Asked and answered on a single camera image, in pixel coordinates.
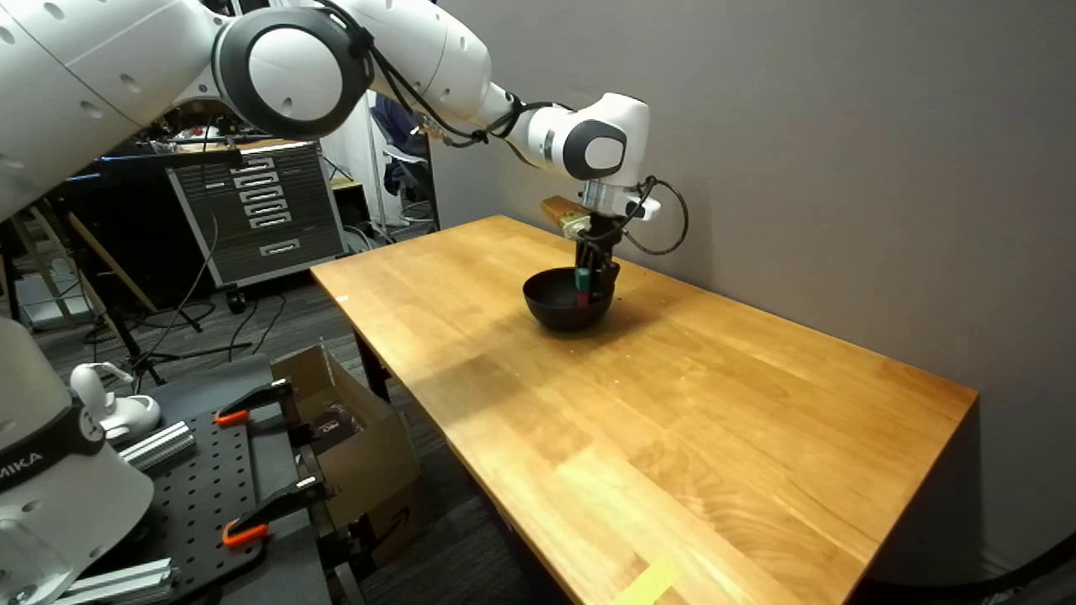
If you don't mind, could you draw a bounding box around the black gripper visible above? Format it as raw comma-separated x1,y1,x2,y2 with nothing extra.
571,213,624,309

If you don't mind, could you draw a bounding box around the black bowl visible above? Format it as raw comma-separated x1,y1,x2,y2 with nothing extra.
522,264,622,335

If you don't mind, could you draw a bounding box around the office chair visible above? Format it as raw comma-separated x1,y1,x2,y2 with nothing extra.
379,147,440,216

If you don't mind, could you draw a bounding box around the black table leg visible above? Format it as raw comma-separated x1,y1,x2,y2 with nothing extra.
354,332,397,402

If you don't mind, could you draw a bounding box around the seated person in dark clothes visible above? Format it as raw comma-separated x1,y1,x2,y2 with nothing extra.
373,98,433,166

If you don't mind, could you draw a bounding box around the white curtain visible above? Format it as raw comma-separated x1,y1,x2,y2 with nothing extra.
319,94,397,232

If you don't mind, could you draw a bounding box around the wooden table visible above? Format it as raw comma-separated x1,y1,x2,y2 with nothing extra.
424,0,1076,605

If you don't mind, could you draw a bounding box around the brown cardboard box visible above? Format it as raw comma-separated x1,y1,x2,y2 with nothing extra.
266,343,424,532

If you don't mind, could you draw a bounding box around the black cabinet with white labels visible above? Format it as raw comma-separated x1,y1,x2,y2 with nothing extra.
165,139,348,291

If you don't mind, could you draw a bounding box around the yellow tape strip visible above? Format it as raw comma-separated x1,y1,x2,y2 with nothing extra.
615,557,687,605

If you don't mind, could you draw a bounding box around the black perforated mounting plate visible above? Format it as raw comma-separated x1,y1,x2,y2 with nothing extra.
104,406,338,605

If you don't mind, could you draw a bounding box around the black tripod stand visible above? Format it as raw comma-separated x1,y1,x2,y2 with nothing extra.
59,206,266,383

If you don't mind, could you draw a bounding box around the aluminium extrusion bar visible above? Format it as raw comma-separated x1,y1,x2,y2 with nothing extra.
45,556,180,605
114,418,198,472

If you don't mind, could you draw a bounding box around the dark cluttered desk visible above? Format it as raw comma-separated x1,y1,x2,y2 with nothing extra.
0,139,229,305

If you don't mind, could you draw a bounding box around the white handheld controller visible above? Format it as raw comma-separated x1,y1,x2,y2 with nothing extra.
67,361,165,448

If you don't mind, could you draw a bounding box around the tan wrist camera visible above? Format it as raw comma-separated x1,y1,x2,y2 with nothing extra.
536,195,598,243

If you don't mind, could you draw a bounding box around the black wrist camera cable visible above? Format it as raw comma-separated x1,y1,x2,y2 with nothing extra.
617,174,692,260

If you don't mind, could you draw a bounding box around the black forearm cable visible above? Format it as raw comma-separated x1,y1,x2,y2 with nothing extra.
328,2,532,151

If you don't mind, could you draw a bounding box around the black clamp with orange handle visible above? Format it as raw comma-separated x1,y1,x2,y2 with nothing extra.
214,475,331,551
210,378,305,433

